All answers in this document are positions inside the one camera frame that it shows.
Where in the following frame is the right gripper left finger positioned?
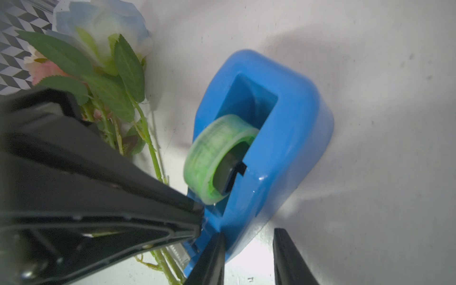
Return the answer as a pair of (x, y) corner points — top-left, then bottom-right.
(184, 233), (226, 285)

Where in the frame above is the artificial rose bouquet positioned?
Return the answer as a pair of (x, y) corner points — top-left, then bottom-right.
(15, 0), (186, 285)

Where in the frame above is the green tape roll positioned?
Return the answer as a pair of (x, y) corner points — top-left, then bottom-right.
(184, 114), (259, 205)

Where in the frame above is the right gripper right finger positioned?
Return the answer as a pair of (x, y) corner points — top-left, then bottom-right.
(273, 228), (319, 285)

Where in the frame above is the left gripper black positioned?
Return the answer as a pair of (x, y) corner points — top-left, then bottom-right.
(1, 89), (203, 285)

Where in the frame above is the blue tape dispenser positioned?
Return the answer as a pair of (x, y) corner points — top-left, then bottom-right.
(184, 50), (334, 275)

